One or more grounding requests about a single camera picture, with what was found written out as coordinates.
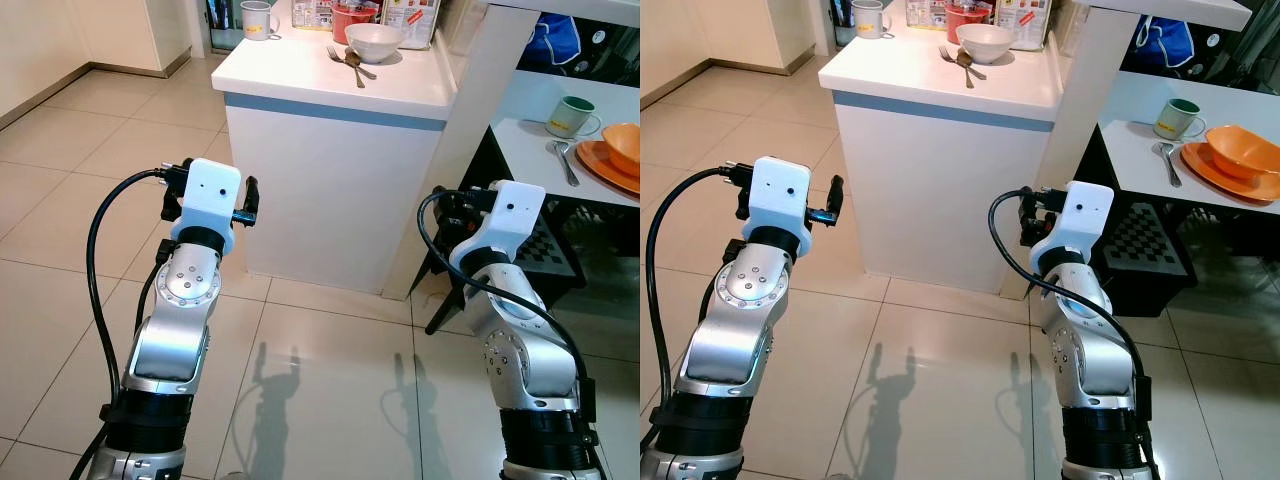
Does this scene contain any blue fabric bag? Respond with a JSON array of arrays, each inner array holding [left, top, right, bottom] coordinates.
[[1134, 14, 1203, 71], [519, 12, 584, 67]]

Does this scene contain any black chequered storage crate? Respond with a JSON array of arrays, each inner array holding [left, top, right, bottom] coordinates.
[[1075, 125, 1201, 318], [470, 128, 589, 313]]

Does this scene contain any red container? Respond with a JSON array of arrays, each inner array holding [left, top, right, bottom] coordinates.
[[944, 0, 994, 45], [331, 0, 382, 46]]

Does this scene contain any black electronics rack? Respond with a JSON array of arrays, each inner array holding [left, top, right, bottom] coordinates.
[[1200, 20, 1280, 96], [580, 20, 641, 86]]

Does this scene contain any white bowl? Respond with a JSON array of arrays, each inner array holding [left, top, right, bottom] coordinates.
[[955, 23, 1017, 65], [344, 22, 407, 65]]

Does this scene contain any cream mug with green inside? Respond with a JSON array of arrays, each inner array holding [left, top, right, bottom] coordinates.
[[544, 95, 604, 140], [1153, 97, 1213, 141]]

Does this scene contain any dark metal fork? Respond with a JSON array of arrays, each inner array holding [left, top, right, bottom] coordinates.
[[938, 44, 973, 90], [326, 44, 367, 90]]

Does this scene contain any silver metal fork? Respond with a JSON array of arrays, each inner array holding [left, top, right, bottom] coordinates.
[[1155, 141, 1187, 189], [551, 139, 582, 188]]

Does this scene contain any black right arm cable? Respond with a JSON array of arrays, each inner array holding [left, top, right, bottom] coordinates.
[[988, 186, 1163, 480], [416, 185, 601, 426]]

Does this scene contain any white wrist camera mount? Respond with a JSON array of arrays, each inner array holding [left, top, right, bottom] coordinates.
[[168, 157, 245, 253], [448, 179, 548, 278], [1030, 180, 1116, 266], [740, 156, 813, 258]]

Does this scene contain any orange plate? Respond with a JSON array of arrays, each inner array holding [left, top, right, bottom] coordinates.
[[1180, 142, 1280, 205], [575, 139, 641, 197]]

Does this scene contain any large printed carton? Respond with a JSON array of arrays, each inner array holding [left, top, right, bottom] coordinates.
[[994, 0, 1055, 52], [380, 0, 442, 51]]

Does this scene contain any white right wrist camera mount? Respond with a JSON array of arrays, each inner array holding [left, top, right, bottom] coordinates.
[[1030, 180, 1116, 266], [448, 179, 548, 278]]

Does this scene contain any small printed carton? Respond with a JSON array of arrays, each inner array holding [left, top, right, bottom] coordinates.
[[292, 0, 337, 31], [905, 0, 949, 30]]

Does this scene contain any white kitchen counter cabinet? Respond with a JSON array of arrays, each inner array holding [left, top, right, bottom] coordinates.
[[818, 25, 1063, 299], [211, 25, 463, 299]]

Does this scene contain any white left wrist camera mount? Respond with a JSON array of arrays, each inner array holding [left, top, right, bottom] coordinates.
[[740, 156, 813, 258], [168, 157, 245, 253]]

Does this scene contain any orange bowl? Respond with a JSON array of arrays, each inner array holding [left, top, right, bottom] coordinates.
[[1204, 124, 1280, 183], [600, 121, 641, 180]]

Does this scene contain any grey mug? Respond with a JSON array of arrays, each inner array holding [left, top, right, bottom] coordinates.
[[239, 0, 282, 42], [852, 0, 894, 41]]

